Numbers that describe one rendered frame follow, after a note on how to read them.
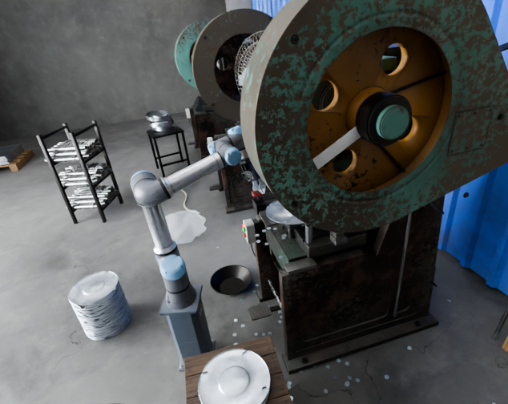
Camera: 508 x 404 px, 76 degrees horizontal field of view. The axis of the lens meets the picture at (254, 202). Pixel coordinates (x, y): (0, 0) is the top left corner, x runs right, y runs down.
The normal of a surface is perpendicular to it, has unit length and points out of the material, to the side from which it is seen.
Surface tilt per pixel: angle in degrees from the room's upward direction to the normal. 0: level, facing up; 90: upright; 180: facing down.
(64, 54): 90
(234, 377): 0
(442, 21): 90
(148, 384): 0
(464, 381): 0
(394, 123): 90
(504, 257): 90
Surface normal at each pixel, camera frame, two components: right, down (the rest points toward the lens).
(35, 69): 0.26, 0.44
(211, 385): -0.10, -0.87
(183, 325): 0.00, 0.48
